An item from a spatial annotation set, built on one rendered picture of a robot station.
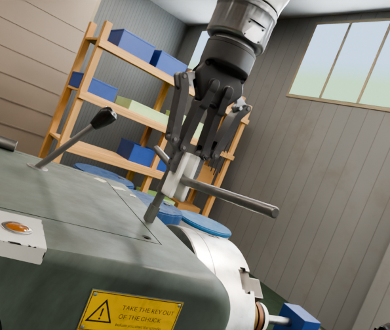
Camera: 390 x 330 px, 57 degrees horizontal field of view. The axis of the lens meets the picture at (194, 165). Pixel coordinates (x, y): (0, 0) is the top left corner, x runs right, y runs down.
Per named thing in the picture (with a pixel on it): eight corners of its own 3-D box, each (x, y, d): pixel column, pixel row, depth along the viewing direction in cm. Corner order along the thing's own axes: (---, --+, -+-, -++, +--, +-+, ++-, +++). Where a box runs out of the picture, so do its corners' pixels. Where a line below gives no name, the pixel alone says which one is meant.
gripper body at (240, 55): (223, 28, 47) (196, 94, 47) (269, 57, 51) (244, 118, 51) (197, 34, 53) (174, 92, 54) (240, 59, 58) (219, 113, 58)
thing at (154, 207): (139, 215, 58) (172, 152, 56) (151, 219, 59) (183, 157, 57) (143, 222, 56) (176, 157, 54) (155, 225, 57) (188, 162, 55)
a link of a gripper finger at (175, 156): (189, 140, 52) (172, 133, 50) (175, 173, 52) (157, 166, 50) (185, 139, 53) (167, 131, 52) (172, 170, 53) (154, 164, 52)
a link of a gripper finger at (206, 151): (213, 84, 54) (221, 87, 55) (190, 154, 55) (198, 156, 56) (226, 85, 51) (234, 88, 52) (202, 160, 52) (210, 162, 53)
